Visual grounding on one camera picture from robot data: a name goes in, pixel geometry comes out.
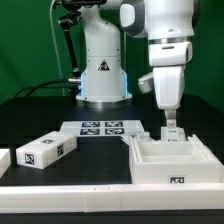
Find white cabinet door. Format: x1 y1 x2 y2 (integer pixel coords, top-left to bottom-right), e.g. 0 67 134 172
161 127 186 141
121 132 151 144

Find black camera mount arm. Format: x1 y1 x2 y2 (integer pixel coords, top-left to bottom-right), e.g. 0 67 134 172
54 0 108 79

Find white U-shaped obstacle frame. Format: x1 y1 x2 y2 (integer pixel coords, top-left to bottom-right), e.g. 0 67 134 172
0 145 224 214

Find white cable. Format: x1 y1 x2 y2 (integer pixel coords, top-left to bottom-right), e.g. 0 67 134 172
49 0 66 97

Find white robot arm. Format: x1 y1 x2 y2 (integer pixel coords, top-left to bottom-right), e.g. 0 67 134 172
81 0 200 127

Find white cabinet top block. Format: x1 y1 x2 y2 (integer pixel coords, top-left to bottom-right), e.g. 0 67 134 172
16 131 77 169

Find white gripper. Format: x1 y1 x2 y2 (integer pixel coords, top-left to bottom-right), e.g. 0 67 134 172
153 66 184 128

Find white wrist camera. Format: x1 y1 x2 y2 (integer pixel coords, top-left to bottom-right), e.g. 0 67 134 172
138 73 154 94

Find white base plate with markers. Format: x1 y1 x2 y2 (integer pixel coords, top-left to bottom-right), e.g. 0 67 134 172
60 120 144 137

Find black cables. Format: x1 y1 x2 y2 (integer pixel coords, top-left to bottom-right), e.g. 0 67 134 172
13 77 82 98

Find white cabinet body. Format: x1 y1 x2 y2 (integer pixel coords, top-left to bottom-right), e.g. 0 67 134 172
129 135 224 184

